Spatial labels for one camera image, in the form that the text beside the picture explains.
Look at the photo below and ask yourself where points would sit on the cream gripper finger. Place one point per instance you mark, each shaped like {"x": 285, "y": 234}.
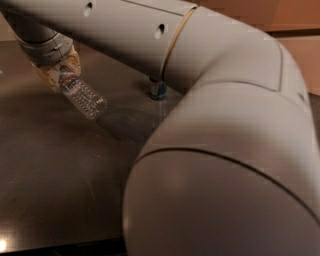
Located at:
{"x": 72, "y": 61}
{"x": 51, "y": 75}

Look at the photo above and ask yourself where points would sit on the blue silver energy drink can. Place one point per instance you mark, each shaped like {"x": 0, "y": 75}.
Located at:
{"x": 158, "y": 89}

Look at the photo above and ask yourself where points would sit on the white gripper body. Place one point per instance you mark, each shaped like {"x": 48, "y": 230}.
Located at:
{"x": 50, "y": 55}

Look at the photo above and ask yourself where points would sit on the clear plastic water bottle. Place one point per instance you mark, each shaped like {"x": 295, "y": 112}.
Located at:
{"x": 83, "y": 97}

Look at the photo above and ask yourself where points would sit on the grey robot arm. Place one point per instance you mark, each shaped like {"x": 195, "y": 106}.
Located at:
{"x": 233, "y": 170}

